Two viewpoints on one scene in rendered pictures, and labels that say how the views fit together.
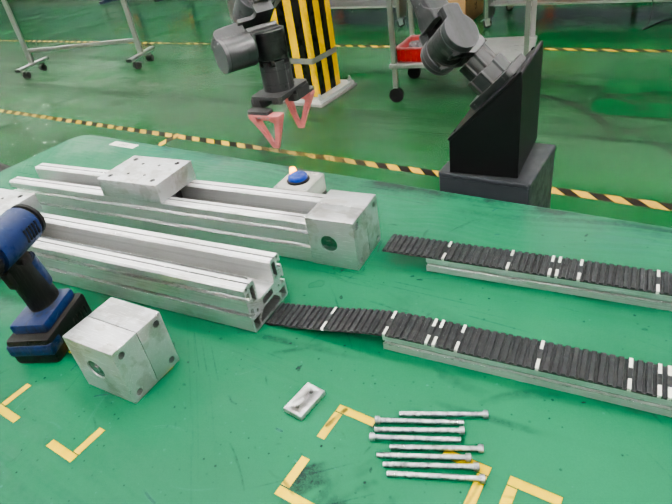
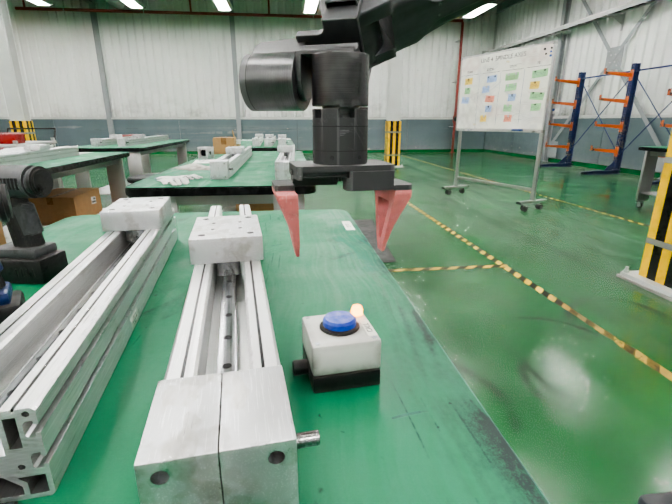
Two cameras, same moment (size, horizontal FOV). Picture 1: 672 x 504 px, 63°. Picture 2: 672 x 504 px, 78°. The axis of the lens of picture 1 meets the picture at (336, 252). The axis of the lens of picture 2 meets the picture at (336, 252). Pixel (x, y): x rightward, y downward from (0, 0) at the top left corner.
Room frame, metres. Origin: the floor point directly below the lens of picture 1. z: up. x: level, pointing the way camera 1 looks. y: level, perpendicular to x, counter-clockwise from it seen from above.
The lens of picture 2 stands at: (0.70, -0.26, 1.07)
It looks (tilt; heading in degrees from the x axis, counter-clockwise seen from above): 17 degrees down; 45
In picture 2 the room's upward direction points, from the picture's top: straight up
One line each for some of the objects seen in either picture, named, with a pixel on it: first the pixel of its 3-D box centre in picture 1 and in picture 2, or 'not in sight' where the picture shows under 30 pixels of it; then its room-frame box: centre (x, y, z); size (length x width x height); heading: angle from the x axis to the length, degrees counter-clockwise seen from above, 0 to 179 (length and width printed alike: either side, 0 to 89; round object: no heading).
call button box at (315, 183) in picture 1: (298, 194); (332, 348); (1.01, 0.06, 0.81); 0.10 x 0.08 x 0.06; 148
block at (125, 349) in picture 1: (129, 343); not in sight; (0.61, 0.32, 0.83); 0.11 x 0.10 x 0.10; 146
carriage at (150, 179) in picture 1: (149, 184); (228, 244); (1.05, 0.36, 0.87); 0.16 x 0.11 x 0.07; 58
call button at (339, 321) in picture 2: (298, 178); (339, 323); (1.02, 0.05, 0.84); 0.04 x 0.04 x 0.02
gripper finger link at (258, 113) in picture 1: (275, 121); (308, 213); (0.99, 0.07, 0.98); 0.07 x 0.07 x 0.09; 58
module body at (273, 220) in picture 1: (156, 204); (230, 271); (1.05, 0.36, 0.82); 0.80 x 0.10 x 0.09; 58
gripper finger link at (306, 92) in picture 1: (293, 107); (370, 210); (1.05, 0.03, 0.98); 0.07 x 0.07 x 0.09; 58
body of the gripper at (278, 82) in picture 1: (277, 77); (340, 144); (1.02, 0.05, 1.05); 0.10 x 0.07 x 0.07; 148
